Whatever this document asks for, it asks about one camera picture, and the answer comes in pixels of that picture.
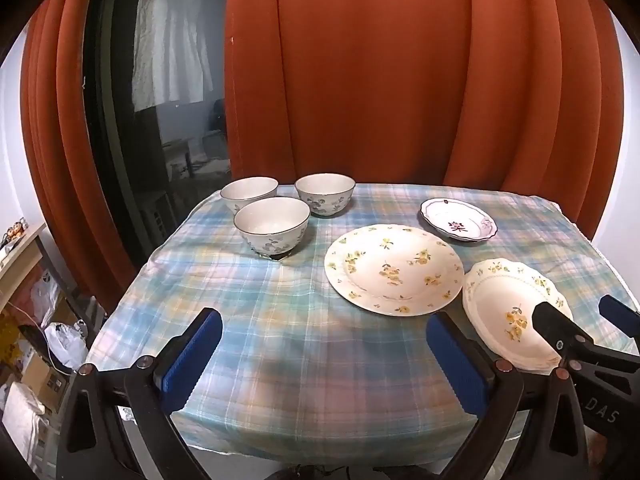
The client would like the white plastic bag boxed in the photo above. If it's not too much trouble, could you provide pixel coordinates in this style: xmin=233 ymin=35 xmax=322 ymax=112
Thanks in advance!
xmin=45 ymin=321 xmax=88 ymax=373

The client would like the scalloped yellow floral plate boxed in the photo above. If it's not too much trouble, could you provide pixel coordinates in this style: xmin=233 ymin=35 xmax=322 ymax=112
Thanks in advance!
xmin=462 ymin=258 xmax=575 ymax=375

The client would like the wooden bench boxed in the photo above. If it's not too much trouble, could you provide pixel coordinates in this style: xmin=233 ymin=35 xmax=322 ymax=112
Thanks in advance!
xmin=162 ymin=139 xmax=195 ymax=178

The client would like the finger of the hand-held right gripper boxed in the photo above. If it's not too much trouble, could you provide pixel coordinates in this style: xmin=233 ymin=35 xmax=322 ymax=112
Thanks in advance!
xmin=532 ymin=301 xmax=596 ymax=361
xmin=599 ymin=295 xmax=640 ymax=351

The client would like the white blue floral bowl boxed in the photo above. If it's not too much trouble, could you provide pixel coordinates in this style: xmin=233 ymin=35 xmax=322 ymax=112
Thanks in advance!
xmin=220 ymin=176 xmax=279 ymax=216
xmin=233 ymin=196 xmax=311 ymax=261
xmin=294 ymin=173 xmax=357 ymax=219

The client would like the large yellow floral plate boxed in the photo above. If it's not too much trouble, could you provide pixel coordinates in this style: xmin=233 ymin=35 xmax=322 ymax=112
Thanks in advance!
xmin=324 ymin=224 xmax=465 ymax=317

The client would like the white sack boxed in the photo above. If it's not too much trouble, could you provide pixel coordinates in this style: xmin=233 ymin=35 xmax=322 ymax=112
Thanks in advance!
xmin=0 ymin=382 xmax=46 ymax=456

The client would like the red pattern plate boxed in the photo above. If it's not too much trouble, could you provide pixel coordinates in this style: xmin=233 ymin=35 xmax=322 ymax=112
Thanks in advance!
xmin=419 ymin=197 xmax=500 ymax=244

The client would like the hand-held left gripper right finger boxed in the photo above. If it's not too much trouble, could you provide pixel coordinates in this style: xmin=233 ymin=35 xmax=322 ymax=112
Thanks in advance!
xmin=426 ymin=311 xmax=588 ymax=480

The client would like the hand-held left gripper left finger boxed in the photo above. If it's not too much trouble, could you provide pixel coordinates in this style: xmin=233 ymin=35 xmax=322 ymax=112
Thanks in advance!
xmin=56 ymin=306 xmax=223 ymax=480

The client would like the plaid tablecloth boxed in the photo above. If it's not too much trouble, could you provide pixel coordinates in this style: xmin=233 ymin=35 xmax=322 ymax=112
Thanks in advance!
xmin=85 ymin=180 xmax=640 ymax=456

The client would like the dark glass window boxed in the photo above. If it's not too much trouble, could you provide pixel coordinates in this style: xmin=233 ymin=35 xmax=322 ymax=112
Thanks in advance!
xmin=82 ymin=0 xmax=231 ymax=271

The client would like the clear plastic bag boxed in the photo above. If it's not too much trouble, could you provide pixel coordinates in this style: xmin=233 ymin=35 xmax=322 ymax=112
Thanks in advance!
xmin=30 ymin=270 xmax=61 ymax=328

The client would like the wooden shelf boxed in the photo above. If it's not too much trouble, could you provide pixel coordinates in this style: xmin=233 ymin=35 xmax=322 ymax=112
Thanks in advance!
xmin=0 ymin=220 xmax=48 ymax=311

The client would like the orange curtain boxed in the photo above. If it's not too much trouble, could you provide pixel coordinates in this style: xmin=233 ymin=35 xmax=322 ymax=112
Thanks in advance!
xmin=20 ymin=0 xmax=166 ymax=301
xmin=223 ymin=0 xmax=626 ymax=241

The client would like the cardboard box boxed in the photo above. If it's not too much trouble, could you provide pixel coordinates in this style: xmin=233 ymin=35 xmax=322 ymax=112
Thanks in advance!
xmin=20 ymin=350 xmax=68 ymax=408

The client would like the white hanging cloth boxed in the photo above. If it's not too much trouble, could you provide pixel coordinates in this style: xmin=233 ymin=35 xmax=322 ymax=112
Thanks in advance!
xmin=131 ymin=0 xmax=217 ymax=111

